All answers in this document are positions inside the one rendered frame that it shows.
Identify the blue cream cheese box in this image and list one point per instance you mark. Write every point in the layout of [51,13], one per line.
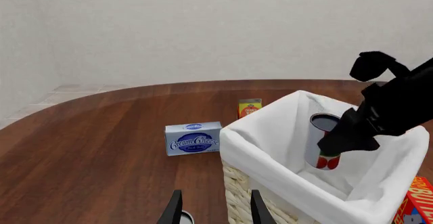
[193,140]

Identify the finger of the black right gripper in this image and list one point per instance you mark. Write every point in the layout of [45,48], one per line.
[348,140]

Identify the yellow orange juice carton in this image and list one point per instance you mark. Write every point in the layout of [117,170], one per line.
[249,108]

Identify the red butter box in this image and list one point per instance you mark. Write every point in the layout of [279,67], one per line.
[417,203]

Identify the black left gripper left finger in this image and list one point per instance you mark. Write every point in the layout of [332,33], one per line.
[173,212]

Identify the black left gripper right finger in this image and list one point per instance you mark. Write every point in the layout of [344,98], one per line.
[258,212]

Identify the wicker basket with white liner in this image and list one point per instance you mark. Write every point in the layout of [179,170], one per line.
[270,142]

